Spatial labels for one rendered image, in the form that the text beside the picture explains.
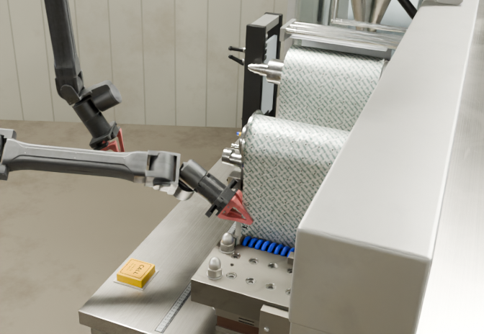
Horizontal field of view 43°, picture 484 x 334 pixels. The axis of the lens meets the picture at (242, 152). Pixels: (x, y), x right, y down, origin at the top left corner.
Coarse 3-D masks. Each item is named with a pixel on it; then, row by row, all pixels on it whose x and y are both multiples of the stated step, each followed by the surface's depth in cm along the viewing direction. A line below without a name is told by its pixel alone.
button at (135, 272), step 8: (128, 264) 150; (136, 264) 150; (144, 264) 151; (152, 264) 151; (120, 272) 148; (128, 272) 148; (136, 272) 148; (144, 272) 148; (152, 272) 150; (120, 280) 148; (128, 280) 147; (136, 280) 146; (144, 280) 147
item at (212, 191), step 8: (208, 176) 142; (208, 184) 140; (216, 184) 141; (224, 184) 143; (232, 184) 144; (200, 192) 141; (208, 192) 140; (216, 192) 140; (224, 192) 139; (208, 200) 141; (216, 200) 137; (208, 216) 140
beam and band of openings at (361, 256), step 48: (432, 0) 96; (432, 48) 72; (384, 96) 58; (432, 96) 58; (384, 144) 49; (432, 144) 49; (336, 192) 41; (384, 192) 42; (432, 192) 42; (336, 240) 37; (384, 240) 37; (432, 240) 37; (336, 288) 38; (384, 288) 37
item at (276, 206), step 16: (256, 176) 137; (256, 192) 138; (272, 192) 137; (288, 192) 135; (304, 192) 134; (256, 208) 140; (272, 208) 139; (288, 208) 137; (304, 208) 136; (256, 224) 142; (272, 224) 141; (288, 224) 139; (272, 240) 143; (288, 240) 141
